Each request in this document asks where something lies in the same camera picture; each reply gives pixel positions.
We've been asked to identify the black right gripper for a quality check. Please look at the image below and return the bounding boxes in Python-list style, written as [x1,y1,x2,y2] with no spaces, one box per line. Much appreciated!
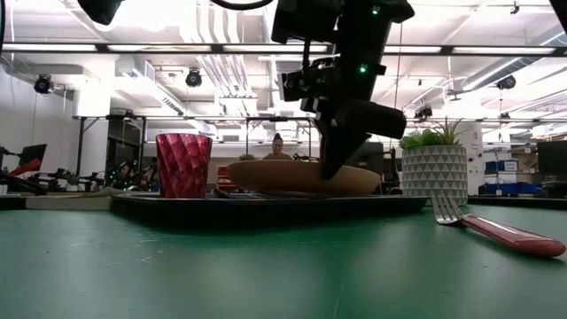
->
[300,43,408,182]

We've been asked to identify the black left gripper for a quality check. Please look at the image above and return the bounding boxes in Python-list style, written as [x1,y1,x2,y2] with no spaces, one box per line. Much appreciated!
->
[76,0,126,27]

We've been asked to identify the wooden bowl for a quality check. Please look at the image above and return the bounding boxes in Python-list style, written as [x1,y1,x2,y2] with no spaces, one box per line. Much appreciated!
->
[226,159,383,198]

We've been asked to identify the red faceted cup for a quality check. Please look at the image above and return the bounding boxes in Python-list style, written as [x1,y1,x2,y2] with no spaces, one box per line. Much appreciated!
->
[155,132,214,199]

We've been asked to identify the dark green serving tray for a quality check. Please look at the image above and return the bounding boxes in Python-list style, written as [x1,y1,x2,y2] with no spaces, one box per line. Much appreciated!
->
[109,191,430,223]

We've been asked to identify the black computer monitor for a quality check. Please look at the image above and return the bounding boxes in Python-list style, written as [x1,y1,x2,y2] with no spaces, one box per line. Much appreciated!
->
[536,140,567,176]
[349,138,385,172]
[18,143,48,172]

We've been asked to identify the long overhead light bar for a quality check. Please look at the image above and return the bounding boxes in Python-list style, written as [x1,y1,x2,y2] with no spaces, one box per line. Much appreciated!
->
[0,41,567,57]

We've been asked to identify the person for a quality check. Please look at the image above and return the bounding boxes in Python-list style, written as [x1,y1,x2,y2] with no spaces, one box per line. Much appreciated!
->
[261,132,294,161]

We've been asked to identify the succulent in patterned pot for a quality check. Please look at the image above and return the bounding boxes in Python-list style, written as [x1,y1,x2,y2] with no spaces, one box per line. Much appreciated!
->
[397,116,469,207]

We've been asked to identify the blue storage bins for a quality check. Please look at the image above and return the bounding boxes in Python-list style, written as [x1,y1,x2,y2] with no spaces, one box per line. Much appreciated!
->
[484,159,544,197]

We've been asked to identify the green table mat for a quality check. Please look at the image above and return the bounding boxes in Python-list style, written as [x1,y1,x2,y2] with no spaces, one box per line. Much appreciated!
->
[0,205,567,319]

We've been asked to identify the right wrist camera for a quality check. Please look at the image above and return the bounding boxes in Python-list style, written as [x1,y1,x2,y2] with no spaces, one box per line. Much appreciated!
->
[278,57,337,113]

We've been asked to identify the black background rack frame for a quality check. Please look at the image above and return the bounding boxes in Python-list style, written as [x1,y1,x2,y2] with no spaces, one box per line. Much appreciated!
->
[72,113,321,179]

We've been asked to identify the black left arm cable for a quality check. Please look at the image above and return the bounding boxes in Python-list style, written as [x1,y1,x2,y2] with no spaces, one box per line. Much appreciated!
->
[209,0,276,12]

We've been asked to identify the black aluminium frame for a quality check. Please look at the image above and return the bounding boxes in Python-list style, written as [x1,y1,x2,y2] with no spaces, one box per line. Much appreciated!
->
[0,193,567,212]

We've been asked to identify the fork with pink handle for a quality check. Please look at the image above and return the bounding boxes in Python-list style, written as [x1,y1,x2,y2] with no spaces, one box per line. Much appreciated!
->
[431,193,567,260]

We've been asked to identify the black clamp with red handle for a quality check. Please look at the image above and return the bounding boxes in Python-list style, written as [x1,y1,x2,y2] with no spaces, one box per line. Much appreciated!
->
[0,158,49,197]

